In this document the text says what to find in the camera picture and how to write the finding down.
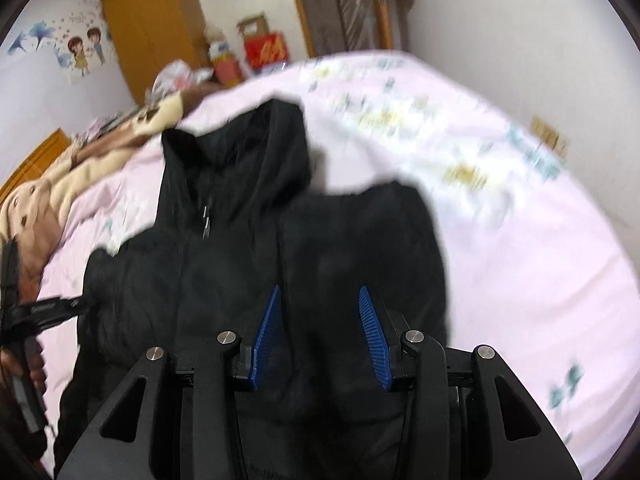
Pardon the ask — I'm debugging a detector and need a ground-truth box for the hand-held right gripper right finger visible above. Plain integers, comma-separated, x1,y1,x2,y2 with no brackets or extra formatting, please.
357,285,583,480

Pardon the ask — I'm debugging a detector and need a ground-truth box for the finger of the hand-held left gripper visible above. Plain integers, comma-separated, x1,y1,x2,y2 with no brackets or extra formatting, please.
16,296,97,322

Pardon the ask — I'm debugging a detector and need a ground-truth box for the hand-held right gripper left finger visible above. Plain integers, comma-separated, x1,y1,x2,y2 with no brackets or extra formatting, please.
54,285,286,480

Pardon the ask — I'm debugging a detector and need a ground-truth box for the black padded jacket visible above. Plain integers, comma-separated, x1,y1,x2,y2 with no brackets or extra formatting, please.
52,92,451,480

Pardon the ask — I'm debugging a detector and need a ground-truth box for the person's left hand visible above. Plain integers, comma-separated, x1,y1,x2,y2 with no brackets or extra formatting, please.
0,345,49,394

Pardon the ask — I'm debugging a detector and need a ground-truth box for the brown dog-print blanket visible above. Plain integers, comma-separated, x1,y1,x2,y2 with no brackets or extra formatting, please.
0,87,236,288

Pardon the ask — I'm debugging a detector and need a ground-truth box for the wooden headboard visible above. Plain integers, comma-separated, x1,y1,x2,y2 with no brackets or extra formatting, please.
0,129,72,202

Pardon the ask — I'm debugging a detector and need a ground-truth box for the pink floral quilt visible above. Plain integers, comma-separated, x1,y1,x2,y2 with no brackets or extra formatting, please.
37,50,637,480

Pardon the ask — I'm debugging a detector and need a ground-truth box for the red container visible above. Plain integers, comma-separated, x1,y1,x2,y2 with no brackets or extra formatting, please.
212,57,244,87

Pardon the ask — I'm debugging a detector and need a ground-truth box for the white plastic bag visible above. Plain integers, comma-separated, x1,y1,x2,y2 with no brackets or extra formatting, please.
154,60,213,97

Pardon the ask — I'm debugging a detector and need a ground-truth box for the red gift box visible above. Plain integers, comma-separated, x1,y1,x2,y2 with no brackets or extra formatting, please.
244,32,292,69

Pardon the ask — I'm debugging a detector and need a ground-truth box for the wooden wardrobe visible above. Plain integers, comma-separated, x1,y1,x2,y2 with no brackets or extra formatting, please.
101,0,209,106

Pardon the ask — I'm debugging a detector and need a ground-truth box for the cardboard box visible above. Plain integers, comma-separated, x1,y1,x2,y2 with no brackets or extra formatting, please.
237,13,269,42

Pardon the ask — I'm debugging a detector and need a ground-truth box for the doorway mesh curtain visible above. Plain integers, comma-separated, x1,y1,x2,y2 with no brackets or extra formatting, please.
295,0,386,56

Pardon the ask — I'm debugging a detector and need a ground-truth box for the cartoon wall sticker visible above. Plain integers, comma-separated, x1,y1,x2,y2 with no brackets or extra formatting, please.
7,19,117,80

